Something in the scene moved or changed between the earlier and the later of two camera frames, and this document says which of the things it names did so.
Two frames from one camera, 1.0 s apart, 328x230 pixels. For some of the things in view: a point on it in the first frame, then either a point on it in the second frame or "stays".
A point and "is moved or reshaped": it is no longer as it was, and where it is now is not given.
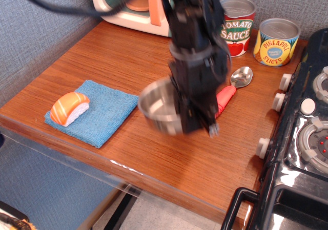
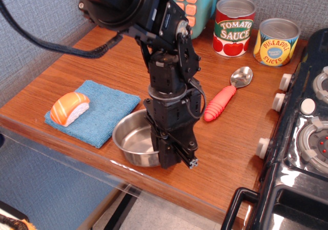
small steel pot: x=158 y=102 is moved or reshaped
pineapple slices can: x=276 y=42 stays
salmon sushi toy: x=68 y=107 stays
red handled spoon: x=240 y=77 stays
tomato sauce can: x=239 y=15 stays
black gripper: x=197 y=85 to x=171 y=111
